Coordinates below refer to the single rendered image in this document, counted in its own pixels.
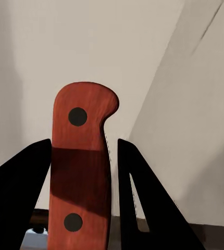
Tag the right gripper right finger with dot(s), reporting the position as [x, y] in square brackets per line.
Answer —
[168, 228]

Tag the fixed window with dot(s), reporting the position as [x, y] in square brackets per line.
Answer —
[37, 231]

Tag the parer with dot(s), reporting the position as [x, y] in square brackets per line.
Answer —
[80, 195]

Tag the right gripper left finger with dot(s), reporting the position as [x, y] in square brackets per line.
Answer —
[21, 181]

